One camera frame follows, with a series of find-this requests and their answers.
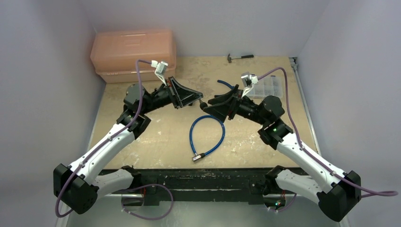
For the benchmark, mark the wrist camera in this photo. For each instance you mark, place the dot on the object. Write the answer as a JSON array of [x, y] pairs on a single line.
[[249, 80], [160, 69]]

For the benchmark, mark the clear plastic screw organizer box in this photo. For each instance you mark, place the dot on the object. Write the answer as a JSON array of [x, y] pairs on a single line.
[[269, 86]]

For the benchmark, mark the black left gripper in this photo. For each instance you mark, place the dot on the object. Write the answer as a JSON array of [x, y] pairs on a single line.
[[180, 96]]

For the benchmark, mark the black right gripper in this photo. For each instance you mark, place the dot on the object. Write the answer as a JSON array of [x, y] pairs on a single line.
[[234, 104]]

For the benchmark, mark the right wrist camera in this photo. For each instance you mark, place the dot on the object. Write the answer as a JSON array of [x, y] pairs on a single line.
[[249, 80]]

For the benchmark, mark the blue handled pliers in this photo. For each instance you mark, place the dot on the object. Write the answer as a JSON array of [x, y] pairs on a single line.
[[225, 83]]

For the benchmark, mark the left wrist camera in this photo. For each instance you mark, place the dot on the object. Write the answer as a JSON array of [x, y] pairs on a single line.
[[160, 69]]

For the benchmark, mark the orange plastic toolbox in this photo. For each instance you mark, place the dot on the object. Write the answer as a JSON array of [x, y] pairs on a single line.
[[115, 55]]

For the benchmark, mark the small black handled hammer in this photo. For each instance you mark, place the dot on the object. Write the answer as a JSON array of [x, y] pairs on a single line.
[[231, 58]]

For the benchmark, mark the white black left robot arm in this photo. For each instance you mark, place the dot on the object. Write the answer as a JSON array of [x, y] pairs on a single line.
[[80, 184]]

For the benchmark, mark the blue cable lock loop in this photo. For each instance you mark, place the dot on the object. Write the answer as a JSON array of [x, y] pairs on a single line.
[[206, 137]]

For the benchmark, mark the black headed key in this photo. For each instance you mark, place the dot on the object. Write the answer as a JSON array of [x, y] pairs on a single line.
[[202, 104]]

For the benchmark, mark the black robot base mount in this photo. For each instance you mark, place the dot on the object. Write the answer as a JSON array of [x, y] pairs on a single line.
[[251, 185]]

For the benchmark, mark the aluminium frame rail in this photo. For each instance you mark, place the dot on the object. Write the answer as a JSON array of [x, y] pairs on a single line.
[[294, 65]]

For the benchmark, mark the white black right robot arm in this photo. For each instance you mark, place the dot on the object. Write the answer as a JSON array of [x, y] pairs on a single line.
[[326, 185]]

